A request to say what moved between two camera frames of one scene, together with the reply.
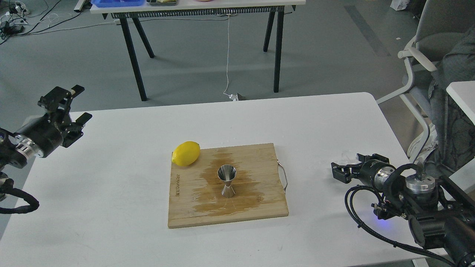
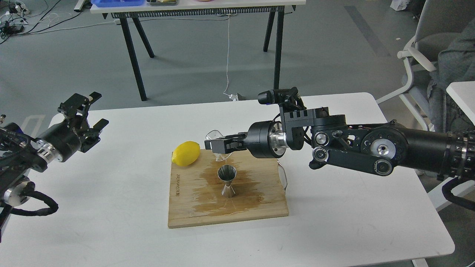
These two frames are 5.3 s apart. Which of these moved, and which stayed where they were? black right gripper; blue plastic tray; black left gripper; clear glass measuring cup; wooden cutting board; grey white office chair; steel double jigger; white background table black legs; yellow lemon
Moved: black left gripper; black right gripper; clear glass measuring cup
Stayed: blue plastic tray; grey white office chair; yellow lemon; steel double jigger; white background table black legs; wooden cutting board
